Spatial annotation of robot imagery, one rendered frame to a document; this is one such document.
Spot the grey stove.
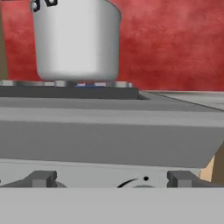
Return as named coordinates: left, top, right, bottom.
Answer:
left=0, top=80, right=224, bottom=188

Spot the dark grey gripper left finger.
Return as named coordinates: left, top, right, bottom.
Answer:
left=0, top=170, right=59, bottom=188

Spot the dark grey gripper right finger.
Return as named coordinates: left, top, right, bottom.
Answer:
left=166, top=171, right=224, bottom=188

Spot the brown wooden cabinet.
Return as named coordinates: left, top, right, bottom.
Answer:
left=199, top=143, right=224, bottom=186

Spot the silver metal saucepan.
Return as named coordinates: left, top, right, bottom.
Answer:
left=30, top=0, right=123, bottom=82

